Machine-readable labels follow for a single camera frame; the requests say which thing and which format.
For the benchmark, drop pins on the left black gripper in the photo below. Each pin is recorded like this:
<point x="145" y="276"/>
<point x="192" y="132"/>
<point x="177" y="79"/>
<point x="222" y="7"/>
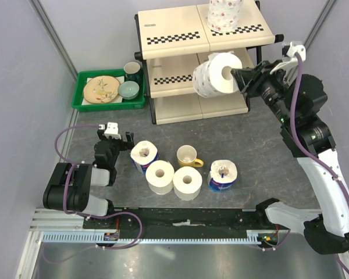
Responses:
<point x="125" y="145"/>

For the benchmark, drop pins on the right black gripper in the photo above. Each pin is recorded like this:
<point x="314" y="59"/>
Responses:
<point x="258" y="76"/>

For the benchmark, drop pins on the plain white paper towel roll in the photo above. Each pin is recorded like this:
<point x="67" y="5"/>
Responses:
<point x="159" y="176"/>
<point x="187" y="182"/>

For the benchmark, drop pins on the floral white paper towel roll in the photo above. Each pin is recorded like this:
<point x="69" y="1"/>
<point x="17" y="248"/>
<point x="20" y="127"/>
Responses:
<point x="223" y="15"/>

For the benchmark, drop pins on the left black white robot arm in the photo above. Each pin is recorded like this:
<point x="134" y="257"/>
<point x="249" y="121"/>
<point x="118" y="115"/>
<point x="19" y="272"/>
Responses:
<point x="69" y="188"/>

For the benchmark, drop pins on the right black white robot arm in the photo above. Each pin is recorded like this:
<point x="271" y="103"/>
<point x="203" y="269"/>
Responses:
<point x="310" y="141"/>

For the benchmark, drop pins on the cream three-tier shelf rack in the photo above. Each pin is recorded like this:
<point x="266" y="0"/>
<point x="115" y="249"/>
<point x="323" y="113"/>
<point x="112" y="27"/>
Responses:
<point x="174" y="41"/>

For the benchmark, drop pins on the blue wrapped paper towel roll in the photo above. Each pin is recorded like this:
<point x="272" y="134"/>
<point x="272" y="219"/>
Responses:
<point x="222" y="174"/>
<point x="143" y="154"/>

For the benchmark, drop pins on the green plastic tray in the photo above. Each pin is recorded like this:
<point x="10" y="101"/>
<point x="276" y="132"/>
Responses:
<point x="82" y="105"/>

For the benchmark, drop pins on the light green ceramic bowl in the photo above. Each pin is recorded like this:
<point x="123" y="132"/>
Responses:
<point x="128" y="90"/>

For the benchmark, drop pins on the floral ceramic plate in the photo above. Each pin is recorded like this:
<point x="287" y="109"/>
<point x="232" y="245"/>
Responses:
<point x="100" y="89"/>

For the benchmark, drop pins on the dark green mug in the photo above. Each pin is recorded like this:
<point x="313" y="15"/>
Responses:
<point x="132" y="72"/>

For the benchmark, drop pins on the yellow ceramic mug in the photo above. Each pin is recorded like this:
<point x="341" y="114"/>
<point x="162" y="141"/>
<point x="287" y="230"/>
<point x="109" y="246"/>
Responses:
<point x="187" y="156"/>

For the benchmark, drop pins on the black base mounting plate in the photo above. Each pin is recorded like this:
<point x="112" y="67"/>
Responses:
<point x="201" y="222"/>

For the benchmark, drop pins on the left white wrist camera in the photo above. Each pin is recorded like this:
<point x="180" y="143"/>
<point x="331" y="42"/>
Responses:
<point x="112" y="130"/>

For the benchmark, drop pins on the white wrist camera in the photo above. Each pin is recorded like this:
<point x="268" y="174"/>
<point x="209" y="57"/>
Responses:
<point x="289" y="59"/>
<point x="112" y="130"/>

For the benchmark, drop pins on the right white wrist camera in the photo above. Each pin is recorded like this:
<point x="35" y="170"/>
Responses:
<point x="289" y="59"/>

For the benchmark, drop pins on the blue slotted cable duct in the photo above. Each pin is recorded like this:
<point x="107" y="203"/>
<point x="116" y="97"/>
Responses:
<point x="106" y="238"/>

